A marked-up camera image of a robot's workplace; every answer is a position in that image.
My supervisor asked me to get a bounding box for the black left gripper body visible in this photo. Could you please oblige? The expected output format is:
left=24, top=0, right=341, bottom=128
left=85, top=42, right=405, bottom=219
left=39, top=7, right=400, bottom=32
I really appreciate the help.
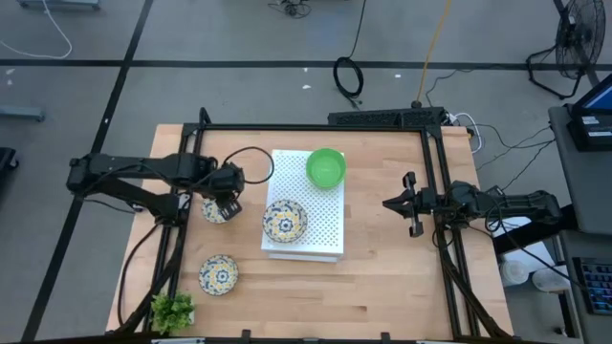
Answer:
left=205, top=161, right=247, bottom=202

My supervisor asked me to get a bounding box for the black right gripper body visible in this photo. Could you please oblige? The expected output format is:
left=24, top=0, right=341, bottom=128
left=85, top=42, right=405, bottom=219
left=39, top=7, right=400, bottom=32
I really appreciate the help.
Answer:
left=403, top=171, right=438, bottom=239

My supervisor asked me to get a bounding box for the blue yellow patterned mini bowl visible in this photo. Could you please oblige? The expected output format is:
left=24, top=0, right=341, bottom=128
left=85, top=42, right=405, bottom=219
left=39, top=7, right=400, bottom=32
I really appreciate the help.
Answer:
left=200, top=197, right=230, bottom=226
left=261, top=198, right=310, bottom=245
left=198, top=253, right=240, bottom=297

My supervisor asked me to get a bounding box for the green plastic mini bowl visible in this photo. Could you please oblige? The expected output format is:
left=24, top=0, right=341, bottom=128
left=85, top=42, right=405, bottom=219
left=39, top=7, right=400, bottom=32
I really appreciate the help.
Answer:
left=305, top=147, right=348, bottom=190

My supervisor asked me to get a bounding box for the white perforated board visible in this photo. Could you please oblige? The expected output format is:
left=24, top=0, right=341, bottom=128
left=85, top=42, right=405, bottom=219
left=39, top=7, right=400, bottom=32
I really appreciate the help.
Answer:
left=260, top=148, right=346, bottom=264

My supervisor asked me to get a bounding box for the black perforated electronics box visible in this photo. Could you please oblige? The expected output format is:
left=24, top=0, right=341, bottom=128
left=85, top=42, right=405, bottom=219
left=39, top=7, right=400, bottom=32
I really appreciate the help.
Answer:
left=327, top=106, right=447, bottom=128

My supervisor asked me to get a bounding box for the black desk leg bar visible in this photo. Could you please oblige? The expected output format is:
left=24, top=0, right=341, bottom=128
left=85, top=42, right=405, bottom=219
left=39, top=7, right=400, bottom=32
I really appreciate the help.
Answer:
left=492, top=204, right=578, bottom=255

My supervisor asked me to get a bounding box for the white plastic cup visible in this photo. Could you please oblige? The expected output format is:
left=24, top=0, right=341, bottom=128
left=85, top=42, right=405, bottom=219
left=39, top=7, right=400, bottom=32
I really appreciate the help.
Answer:
left=532, top=266, right=570, bottom=293
left=499, top=259, right=531, bottom=288

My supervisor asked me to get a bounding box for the small green potted plant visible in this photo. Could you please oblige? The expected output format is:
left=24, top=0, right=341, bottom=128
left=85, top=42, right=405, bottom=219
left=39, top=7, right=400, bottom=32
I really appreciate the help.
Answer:
left=150, top=290, right=197, bottom=335

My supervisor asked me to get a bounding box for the grey side desk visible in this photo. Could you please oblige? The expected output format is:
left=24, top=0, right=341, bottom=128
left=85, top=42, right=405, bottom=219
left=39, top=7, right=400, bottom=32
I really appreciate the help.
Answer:
left=548, top=104, right=612, bottom=235

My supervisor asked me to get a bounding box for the black laptop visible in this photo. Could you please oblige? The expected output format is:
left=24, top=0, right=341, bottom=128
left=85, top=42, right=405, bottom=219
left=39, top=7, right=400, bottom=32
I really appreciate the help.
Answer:
left=566, top=74, right=612, bottom=153

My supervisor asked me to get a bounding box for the black backlit keyboard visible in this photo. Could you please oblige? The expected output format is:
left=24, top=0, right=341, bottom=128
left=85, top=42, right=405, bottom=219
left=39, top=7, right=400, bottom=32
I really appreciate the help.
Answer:
left=572, top=256, right=612, bottom=316

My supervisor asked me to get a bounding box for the grey keyboard desk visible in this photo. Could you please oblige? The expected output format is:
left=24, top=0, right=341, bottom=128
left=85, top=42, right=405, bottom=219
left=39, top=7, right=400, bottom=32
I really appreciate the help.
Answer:
left=558, top=228, right=612, bottom=344

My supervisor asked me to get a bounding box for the grey floor bar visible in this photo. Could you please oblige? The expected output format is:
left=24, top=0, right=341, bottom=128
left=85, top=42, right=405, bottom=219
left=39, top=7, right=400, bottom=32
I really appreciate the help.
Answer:
left=0, top=104, right=47, bottom=122

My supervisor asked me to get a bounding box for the black floor fan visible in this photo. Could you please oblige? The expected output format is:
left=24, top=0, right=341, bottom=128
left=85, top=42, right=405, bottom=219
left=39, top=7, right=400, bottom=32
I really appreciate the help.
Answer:
left=525, top=0, right=608, bottom=101

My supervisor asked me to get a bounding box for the grey flat floor base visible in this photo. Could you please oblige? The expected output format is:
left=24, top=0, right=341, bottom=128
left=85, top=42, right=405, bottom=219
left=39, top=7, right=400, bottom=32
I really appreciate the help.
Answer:
left=17, top=0, right=102, bottom=11

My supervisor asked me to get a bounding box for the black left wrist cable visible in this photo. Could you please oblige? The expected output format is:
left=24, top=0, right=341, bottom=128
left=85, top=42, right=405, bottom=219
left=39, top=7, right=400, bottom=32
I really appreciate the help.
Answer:
left=223, top=145, right=276, bottom=186

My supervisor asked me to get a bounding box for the short white looped cable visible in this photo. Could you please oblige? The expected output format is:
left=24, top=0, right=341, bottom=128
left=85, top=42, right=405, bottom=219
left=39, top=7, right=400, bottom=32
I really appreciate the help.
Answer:
left=448, top=112, right=484, bottom=155

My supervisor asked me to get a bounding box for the black aluminium table frame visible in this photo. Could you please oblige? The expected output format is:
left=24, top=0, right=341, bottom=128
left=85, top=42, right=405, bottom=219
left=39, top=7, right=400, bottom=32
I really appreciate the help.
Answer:
left=112, top=107, right=515, bottom=344

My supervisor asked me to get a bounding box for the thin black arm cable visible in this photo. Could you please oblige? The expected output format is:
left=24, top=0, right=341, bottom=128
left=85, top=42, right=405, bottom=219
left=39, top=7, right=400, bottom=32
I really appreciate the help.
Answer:
left=81, top=196, right=144, bottom=215

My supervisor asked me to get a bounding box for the coiled black floor cable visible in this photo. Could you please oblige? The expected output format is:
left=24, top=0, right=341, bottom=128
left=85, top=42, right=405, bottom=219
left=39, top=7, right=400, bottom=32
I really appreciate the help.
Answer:
left=333, top=0, right=368, bottom=107

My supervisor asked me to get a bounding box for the thick black hanging cable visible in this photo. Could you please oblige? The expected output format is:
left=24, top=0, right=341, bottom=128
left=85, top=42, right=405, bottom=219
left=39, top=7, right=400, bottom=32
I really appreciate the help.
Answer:
left=117, top=223, right=162, bottom=329

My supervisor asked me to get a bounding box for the yellow floor cable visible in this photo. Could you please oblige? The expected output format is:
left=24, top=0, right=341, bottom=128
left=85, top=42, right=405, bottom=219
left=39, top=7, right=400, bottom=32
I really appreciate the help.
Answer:
left=411, top=0, right=453, bottom=109

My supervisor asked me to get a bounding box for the tangled black cable bundle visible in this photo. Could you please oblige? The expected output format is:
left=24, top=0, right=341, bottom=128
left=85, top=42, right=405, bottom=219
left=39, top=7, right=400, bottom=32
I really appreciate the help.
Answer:
left=267, top=0, right=312, bottom=20

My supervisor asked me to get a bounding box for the white floor cable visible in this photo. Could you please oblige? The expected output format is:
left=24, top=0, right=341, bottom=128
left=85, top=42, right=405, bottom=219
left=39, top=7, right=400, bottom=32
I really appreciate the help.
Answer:
left=0, top=0, right=74, bottom=61

